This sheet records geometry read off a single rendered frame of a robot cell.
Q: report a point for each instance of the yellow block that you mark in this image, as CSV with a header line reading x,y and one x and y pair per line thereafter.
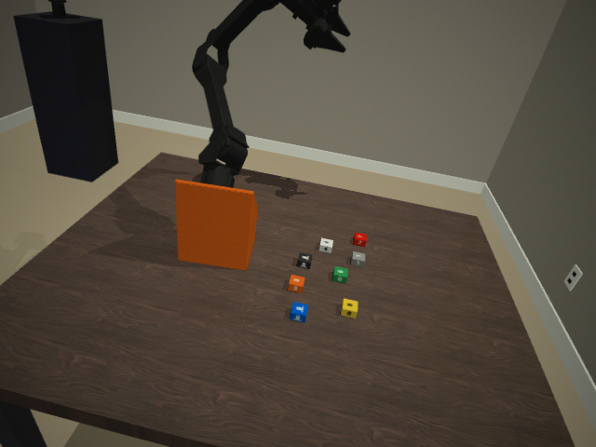
x,y
349,308

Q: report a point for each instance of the green block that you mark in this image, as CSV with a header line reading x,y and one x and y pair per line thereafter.
x,y
340,274

